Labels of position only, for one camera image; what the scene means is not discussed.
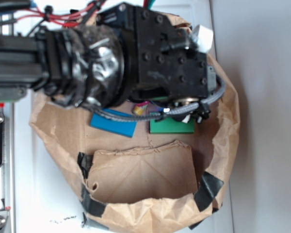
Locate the blue rectangular block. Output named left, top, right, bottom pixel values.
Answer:
left=90, top=114, right=137, bottom=138

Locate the brown paper bag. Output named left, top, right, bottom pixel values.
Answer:
left=29, top=12, right=241, bottom=233

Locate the multicolored twisted rope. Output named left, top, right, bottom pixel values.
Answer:
left=132, top=103, right=148, bottom=116

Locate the white plastic tray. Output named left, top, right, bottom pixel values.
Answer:
left=13, top=0, right=234, bottom=233

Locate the green rectangular block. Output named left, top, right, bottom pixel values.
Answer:
left=149, top=118, right=194, bottom=134

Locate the grey braided cable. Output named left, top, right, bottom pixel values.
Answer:
left=82, top=72, right=227, bottom=123

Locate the aluminium frame rail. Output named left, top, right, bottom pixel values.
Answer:
left=0, top=9, right=16, bottom=233

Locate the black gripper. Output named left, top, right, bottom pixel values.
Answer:
left=98, top=2, right=217, bottom=121

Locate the red wire bundle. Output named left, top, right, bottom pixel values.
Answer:
left=14, top=0, right=107, bottom=28

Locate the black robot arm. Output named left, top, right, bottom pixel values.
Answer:
left=0, top=0, right=226, bottom=122

